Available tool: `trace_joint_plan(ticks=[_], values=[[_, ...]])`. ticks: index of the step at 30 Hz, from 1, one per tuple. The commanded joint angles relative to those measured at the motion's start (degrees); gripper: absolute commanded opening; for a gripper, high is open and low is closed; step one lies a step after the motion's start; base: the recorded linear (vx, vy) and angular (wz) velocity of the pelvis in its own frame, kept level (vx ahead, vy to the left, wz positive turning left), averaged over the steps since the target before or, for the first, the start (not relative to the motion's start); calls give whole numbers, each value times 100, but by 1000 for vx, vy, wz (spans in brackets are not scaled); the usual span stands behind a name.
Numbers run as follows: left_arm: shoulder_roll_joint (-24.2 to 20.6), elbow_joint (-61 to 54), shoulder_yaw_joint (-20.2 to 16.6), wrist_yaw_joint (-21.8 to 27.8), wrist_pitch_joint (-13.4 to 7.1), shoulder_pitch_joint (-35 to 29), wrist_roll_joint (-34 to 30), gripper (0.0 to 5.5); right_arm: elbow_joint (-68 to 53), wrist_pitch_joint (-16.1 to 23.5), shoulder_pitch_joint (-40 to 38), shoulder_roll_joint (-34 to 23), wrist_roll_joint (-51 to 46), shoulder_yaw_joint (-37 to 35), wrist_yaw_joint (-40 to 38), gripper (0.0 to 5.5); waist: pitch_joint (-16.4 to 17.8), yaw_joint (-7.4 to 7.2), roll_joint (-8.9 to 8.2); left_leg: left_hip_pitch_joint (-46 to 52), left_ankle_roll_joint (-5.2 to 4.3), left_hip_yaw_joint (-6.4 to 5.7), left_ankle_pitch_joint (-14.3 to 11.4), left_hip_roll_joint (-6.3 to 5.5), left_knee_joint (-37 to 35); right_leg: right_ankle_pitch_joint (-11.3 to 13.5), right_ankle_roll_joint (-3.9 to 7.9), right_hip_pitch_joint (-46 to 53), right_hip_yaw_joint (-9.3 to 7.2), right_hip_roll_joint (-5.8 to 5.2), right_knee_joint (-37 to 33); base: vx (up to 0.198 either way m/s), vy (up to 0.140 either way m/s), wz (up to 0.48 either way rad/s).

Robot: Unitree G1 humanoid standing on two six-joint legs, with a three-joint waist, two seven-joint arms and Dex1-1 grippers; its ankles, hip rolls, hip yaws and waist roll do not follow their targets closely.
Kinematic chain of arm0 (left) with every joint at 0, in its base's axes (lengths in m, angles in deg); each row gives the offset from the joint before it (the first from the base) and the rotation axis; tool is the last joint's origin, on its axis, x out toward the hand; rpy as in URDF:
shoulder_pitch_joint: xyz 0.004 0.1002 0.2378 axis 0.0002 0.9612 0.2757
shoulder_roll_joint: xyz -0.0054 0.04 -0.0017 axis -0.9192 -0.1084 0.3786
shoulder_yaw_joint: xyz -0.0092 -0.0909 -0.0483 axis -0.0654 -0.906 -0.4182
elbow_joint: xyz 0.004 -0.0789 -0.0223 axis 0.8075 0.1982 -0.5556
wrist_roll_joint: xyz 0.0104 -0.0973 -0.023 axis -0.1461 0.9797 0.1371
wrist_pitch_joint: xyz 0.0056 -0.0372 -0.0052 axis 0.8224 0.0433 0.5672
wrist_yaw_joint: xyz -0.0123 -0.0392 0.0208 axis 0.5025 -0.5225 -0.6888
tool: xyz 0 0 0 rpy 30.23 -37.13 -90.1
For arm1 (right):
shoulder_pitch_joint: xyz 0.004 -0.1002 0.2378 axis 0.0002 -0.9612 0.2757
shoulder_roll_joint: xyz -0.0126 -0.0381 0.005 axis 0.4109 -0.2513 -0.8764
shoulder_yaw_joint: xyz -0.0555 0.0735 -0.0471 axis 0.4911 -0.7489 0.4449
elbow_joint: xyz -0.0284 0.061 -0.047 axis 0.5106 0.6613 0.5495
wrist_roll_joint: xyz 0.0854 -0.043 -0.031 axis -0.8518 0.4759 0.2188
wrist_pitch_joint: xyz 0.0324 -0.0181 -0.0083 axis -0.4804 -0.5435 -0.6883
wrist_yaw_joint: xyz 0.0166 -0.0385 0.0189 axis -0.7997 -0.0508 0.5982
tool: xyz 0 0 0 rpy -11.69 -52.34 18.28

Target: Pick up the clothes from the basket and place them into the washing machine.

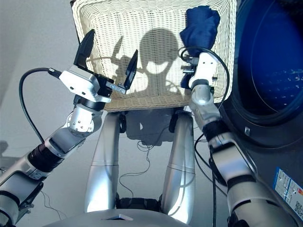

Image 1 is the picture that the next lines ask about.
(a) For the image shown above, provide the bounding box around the dark blue cloth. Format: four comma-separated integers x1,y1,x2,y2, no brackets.
179,6,221,90

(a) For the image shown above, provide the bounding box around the pale woven basket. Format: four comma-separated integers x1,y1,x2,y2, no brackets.
71,0,237,112

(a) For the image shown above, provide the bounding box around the grey washing machine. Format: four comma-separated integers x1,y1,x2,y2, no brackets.
217,0,303,227

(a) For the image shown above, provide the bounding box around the silver robot leg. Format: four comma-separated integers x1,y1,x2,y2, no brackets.
84,112,126,213
160,113,196,224

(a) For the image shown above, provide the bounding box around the silver robot torso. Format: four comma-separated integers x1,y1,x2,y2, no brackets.
42,197,190,227

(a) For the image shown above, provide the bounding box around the large blue rating label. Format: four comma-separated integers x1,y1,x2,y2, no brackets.
274,166,303,220

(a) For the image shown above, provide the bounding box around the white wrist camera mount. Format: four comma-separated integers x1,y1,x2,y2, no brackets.
189,52,219,90
58,65,112,103

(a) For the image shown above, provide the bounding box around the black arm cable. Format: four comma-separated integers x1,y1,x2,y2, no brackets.
18,68,60,145
180,46,231,227

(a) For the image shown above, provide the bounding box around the thin floor wire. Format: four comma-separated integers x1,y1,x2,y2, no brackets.
118,132,166,197

